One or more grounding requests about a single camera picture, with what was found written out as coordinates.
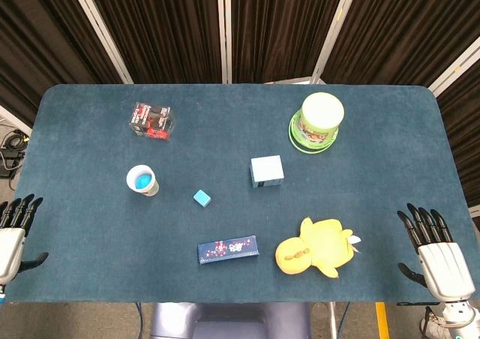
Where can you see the white partition frame post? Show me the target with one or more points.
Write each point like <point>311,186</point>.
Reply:
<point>455,67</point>
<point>15,119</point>
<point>225,31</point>
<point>335,31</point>
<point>99,31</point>

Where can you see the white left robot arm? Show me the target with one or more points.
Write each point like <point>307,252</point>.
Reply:
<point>2,294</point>

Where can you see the green plastic bucket upside down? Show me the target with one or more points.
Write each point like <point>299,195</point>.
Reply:
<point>320,114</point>

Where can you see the dark brown pleated curtain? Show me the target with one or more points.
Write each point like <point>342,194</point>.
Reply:
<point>405,27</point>
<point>277,27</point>
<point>465,136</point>
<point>168,27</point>
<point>45,35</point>

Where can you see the black and white left hand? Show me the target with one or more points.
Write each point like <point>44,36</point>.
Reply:
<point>11,245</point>

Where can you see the dark blue long box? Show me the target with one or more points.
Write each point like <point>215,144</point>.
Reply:
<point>228,249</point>

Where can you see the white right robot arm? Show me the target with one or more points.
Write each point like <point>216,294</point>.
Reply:
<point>459,318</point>

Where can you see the dark blue felt tablecloth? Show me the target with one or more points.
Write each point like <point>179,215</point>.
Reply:
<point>225,136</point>

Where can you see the light blue cardboard box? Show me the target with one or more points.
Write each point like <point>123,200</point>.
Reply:
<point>266,171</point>

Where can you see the grey robot torso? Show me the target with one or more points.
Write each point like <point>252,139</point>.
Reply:
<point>228,322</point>

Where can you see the yellow plush duck toy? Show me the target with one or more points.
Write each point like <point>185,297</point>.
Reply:
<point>318,247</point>

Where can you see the black and white right hand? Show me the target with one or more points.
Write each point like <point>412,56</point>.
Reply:
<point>444,267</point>

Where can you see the clear box with red-black print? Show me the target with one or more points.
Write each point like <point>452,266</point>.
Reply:
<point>152,121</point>

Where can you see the blue and white tile block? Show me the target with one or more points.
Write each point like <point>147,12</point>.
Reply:
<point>201,197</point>

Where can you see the stack of white paper cups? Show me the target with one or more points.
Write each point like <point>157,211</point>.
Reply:
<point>141,180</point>

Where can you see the white table leg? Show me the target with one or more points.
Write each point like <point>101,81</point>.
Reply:
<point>333,320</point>

